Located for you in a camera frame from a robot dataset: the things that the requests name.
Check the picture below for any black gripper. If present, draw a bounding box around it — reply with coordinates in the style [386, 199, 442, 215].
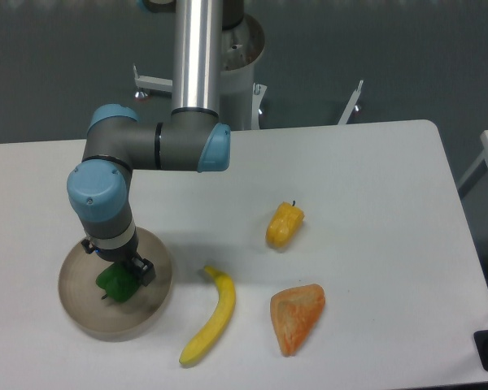
[81, 227, 155, 285]

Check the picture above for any green toy pepper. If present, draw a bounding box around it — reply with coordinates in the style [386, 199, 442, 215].
[95, 263, 140, 303]

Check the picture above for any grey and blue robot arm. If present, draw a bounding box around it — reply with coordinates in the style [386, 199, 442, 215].
[67, 1, 244, 286]

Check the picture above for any beige round plate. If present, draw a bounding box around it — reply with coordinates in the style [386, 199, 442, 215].
[58, 227, 172, 340]

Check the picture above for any yellow toy pepper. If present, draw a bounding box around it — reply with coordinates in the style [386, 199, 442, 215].
[265, 201, 305, 249]

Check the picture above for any yellow toy banana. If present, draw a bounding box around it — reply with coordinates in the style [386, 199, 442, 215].
[179, 266, 237, 367]

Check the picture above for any orange toy sandwich slice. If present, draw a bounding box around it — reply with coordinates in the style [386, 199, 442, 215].
[270, 284, 326, 357]

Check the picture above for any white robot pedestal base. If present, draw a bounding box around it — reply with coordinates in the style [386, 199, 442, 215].
[130, 11, 367, 137]

